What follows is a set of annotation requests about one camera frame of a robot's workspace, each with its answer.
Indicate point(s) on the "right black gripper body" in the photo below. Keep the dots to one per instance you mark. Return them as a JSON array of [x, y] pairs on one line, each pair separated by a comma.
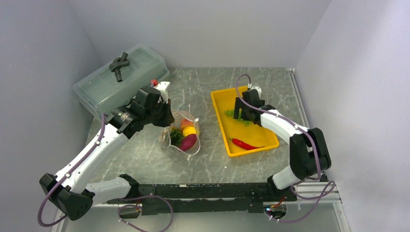
[[240, 104]]

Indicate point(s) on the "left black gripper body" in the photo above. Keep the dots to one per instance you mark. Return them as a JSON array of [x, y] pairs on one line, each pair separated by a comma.
[[160, 116]]

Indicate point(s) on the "green toy grapes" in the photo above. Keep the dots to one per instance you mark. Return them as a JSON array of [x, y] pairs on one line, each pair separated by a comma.
[[230, 114]]

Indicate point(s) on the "yellow plastic tray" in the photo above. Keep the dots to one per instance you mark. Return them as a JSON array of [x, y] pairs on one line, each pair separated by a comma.
[[254, 135]]

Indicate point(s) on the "toy peach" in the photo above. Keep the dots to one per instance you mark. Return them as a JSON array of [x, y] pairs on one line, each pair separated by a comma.
[[186, 123]]

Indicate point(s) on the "toy pineapple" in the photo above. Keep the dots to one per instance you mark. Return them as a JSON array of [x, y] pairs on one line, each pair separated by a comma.
[[176, 136]]

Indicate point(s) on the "clear zip top bag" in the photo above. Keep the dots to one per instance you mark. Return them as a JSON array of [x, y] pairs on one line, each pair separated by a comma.
[[164, 136]]

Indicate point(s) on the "yellow toy pear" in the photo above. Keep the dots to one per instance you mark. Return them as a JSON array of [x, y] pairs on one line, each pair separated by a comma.
[[188, 131]]

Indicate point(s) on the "purple toy sweet potato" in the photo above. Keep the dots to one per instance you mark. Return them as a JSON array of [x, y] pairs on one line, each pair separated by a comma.
[[188, 142]]

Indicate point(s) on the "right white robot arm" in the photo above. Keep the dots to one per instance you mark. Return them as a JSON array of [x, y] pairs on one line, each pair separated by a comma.
[[308, 155]]

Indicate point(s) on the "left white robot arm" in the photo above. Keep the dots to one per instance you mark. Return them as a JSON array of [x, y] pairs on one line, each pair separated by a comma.
[[71, 190]]

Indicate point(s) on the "red toy chili pepper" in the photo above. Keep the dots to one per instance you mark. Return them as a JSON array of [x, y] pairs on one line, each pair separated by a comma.
[[242, 145]]

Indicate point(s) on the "clear lidded storage box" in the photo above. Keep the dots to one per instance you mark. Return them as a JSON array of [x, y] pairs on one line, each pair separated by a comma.
[[100, 92]]

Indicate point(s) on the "black knotted foam tube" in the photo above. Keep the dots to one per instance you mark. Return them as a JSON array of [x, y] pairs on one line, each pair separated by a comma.
[[119, 63]]

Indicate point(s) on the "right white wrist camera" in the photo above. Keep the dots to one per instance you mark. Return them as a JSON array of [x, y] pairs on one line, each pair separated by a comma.
[[250, 86]]

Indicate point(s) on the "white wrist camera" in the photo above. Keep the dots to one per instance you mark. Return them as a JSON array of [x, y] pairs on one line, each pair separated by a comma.
[[250, 86], [163, 87]]

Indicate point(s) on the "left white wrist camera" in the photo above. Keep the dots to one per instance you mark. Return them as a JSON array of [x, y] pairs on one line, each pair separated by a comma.
[[163, 87]]

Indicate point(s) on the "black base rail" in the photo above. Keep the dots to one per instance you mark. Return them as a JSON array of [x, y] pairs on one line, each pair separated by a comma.
[[200, 198]]

